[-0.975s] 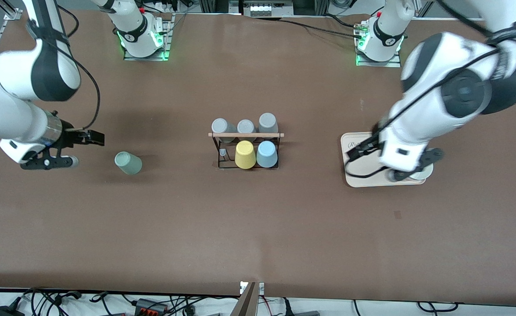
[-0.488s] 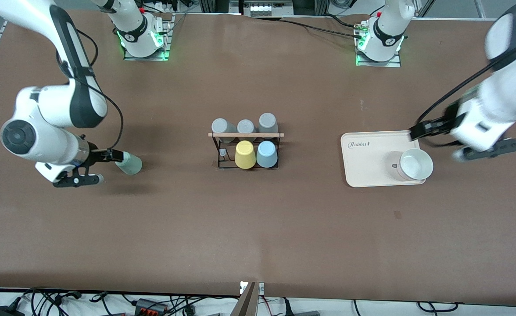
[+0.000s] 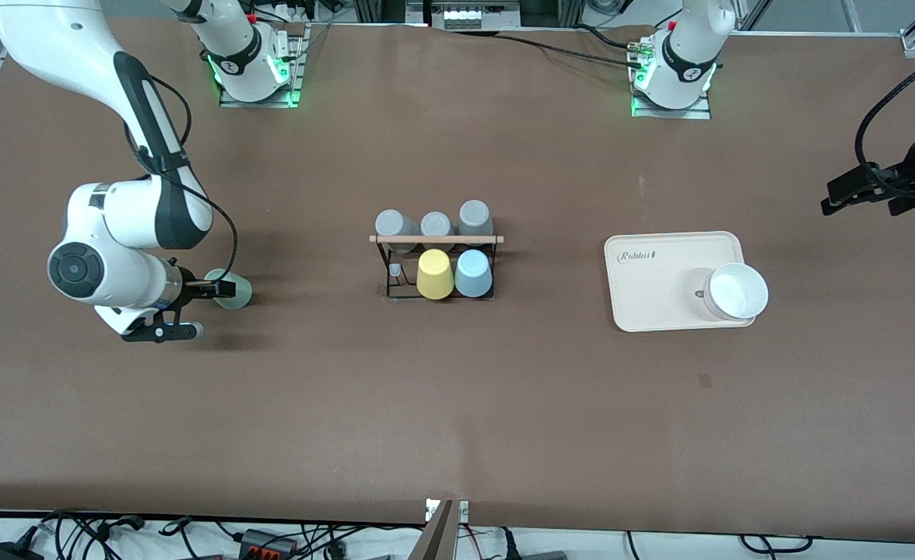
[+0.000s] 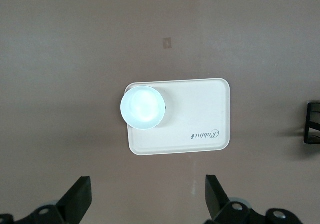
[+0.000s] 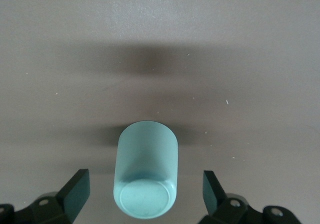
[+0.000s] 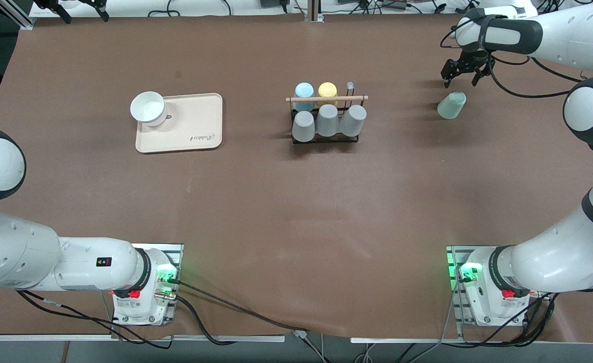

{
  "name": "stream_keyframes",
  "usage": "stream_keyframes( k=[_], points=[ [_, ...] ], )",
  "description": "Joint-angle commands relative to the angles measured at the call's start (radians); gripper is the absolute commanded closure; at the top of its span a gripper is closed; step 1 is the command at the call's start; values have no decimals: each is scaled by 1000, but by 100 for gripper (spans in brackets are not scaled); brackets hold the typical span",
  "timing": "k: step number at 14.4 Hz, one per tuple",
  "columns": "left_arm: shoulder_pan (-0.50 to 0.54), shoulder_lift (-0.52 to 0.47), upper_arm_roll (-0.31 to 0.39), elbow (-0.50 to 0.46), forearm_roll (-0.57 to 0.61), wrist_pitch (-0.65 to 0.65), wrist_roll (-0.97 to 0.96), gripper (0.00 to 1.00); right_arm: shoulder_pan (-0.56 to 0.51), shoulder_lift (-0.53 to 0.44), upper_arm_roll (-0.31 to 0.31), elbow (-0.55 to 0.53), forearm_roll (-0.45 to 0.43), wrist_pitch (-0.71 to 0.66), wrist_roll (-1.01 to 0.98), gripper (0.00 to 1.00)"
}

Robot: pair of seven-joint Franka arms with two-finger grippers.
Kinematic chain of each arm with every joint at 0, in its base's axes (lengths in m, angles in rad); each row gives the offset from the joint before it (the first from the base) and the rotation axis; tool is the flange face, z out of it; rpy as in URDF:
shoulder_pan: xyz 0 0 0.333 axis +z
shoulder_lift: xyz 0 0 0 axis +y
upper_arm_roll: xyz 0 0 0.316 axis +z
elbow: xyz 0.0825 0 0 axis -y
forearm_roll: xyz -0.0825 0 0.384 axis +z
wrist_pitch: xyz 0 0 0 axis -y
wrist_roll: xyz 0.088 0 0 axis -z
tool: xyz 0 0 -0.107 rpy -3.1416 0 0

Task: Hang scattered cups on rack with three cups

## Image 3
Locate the pale green cup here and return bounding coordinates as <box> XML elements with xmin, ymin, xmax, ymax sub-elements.
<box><xmin>204</xmin><ymin>268</ymin><xmax>254</xmax><ymax>311</ymax></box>

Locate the light blue cup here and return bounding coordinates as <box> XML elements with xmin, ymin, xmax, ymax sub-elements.
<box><xmin>454</xmin><ymin>249</ymin><xmax>495</xmax><ymax>300</ymax></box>

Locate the white bowl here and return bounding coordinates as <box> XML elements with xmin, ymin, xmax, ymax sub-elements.
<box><xmin>703</xmin><ymin>263</ymin><xmax>770</xmax><ymax>322</ymax></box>

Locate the grey cup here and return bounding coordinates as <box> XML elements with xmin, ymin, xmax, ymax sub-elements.
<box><xmin>457</xmin><ymin>200</ymin><xmax>496</xmax><ymax>250</ymax></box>
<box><xmin>420</xmin><ymin>212</ymin><xmax>457</xmax><ymax>250</ymax></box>
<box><xmin>375</xmin><ymin>209</ymin><xmax>421</xmax><ymax>254</ymax></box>

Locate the yellow cup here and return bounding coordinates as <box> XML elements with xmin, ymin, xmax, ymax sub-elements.
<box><xmin>415</xmin><ymin>248</ymin><xmax>456</xmax><ymax>300</ymax></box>

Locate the beige rectangular tray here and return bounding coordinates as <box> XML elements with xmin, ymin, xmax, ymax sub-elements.
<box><xmin>605</xmin><ymin>230</ymin><xmax>757</xmax><ymax>334</ymax></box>

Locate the black connector with orange levers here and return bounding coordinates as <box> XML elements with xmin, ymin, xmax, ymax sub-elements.
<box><xmin>238</xmin><ymin>528</ymin><xmax>300</xmax><ymax>560</ymax></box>

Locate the white power strip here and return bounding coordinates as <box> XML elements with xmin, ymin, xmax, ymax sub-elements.
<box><xmin>442</xmin><ymin>6</ymin><xmax>507</xmax><ymax>30</ymax></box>

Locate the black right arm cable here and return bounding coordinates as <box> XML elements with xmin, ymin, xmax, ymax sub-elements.
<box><xmin>123</xmin><ymin>74</ymin><xmax>239</xmax><ymax>273</ymax></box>

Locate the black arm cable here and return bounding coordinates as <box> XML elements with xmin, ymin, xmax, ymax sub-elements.
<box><xmin>123</xmin><ymin>74</ymin><xmax>239</xmax><ymax>273</ymax></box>
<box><xmin>854</xmin><ymin>51</ymin><xmax>915</xmax><ymax>181</ymax></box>

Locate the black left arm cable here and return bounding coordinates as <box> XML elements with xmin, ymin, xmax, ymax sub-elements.
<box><xmin>854</xmin><ymin>51</ymin><xmax>915</xmax><ymax>181</ymax></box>

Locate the black wire cup rack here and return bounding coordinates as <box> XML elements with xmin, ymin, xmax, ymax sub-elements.
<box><xmin>370</xmin><ymin>232</ymin><xmax>505</xmax><ymax>302</ymax></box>

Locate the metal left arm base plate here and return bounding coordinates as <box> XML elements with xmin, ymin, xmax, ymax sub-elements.
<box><xmin>630</xmin><ymin>35</ymin><xmax>713</xmax><ymax>121</ymax></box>

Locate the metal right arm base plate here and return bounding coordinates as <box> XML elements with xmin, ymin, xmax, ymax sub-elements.
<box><xmin>219</xmin><ymin>23</ymin><xmax>308</xmax><ymax>109</ymax></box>

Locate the black cable on table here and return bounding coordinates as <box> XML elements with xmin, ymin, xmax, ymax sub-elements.
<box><xmin>496</xmin><ymin>27</ymin><xmax>649</xmax><ymax>71</ymax></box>

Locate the brown slanted post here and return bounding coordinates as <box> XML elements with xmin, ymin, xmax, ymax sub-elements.
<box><xmin>406</xmin><ymin>500</ymin><xmax>459</xmax><ymax>560</ymax></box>

